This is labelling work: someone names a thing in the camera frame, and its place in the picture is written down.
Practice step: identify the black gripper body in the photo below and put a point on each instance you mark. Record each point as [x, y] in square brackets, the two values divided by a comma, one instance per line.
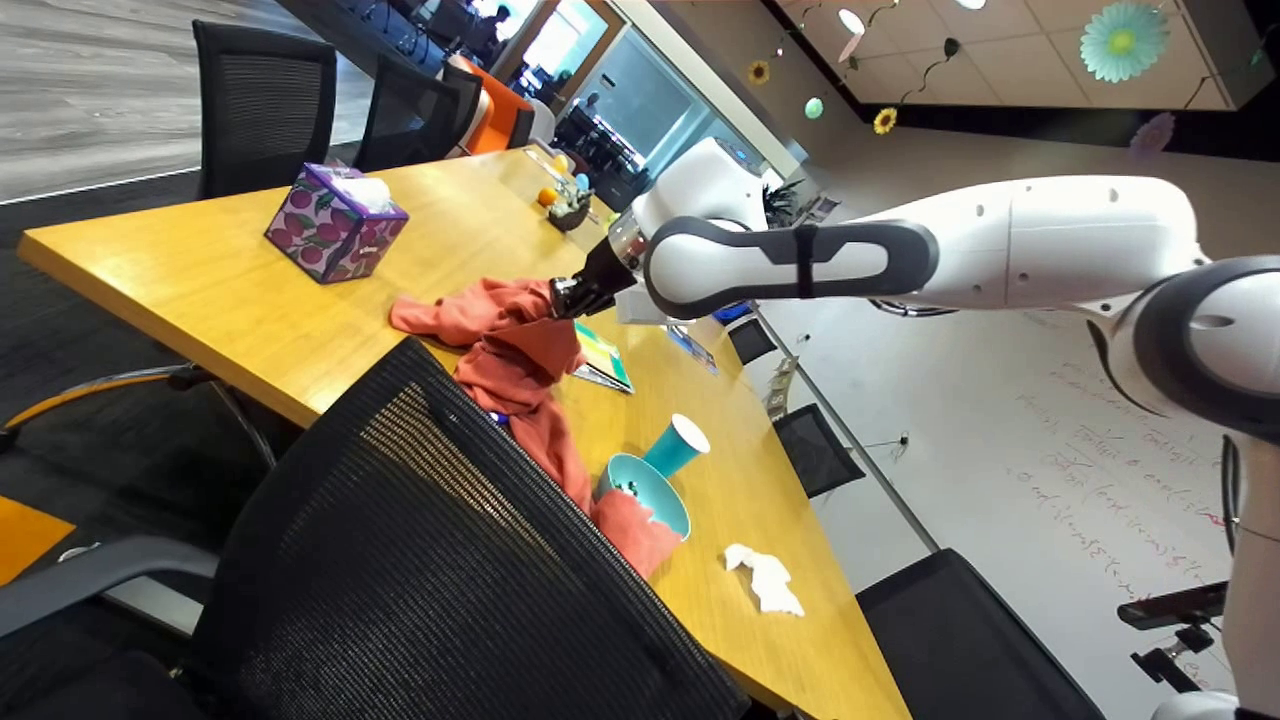
[607, 281]

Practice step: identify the orange sweatshirt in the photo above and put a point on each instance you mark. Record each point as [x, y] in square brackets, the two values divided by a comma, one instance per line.
[514, 363]

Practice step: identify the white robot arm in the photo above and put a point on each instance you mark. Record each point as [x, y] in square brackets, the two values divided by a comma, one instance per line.
[1043, 246]

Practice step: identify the orange chair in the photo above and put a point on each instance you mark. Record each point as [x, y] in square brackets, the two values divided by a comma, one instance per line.
[498, 118]

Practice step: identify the black mesh office chair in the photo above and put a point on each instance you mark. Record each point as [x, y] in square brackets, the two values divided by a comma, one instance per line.
[403, 572]

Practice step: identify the chair with wooden armrest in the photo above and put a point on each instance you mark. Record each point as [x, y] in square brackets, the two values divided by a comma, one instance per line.
[134, 454]

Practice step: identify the colourful picture book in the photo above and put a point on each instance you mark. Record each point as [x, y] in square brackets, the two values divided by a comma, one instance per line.
[602, 363]

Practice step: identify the small black bowl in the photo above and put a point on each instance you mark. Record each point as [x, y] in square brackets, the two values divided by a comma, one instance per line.
[571, 209]

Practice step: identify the blue patterned packet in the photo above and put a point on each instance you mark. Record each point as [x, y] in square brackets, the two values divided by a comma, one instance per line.
[689, 343]

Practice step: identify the blue ball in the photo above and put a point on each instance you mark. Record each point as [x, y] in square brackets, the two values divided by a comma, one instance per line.
[735, 314]

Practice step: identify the teal paper cup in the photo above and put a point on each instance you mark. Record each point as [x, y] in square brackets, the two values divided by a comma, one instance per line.
[672, 446]

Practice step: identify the teal bowl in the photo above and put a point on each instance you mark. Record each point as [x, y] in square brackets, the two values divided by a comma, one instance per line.
[660, 480]

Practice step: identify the green potted plant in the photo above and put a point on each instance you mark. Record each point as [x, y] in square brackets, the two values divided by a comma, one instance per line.
[785, 201]

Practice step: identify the purple patterned tissue box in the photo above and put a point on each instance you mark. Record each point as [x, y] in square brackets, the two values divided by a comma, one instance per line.
[326, 224]

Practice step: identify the green ball ceiling decoration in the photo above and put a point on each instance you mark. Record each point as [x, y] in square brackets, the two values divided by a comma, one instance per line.
[812, 105]

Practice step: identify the blue sofa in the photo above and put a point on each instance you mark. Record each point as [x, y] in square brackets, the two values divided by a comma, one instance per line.
[386, 33]

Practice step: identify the white crumpled tissue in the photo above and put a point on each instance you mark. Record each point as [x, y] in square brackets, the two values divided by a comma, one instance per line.
[765, 583]

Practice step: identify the round ceiling light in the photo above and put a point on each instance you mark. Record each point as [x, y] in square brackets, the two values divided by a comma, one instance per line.
[850, 20]

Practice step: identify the teal paper flower decoration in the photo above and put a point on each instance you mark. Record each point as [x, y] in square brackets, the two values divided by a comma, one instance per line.
[1120, 36]

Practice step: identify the orange seat cushion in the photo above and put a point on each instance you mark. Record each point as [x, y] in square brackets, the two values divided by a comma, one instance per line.
[25, 539]

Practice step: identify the black stereo camera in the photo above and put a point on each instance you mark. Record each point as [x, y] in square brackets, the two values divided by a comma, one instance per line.
[1172, 611]

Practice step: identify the black camera tripod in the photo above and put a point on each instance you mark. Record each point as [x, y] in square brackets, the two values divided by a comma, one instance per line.
[1172, 661]

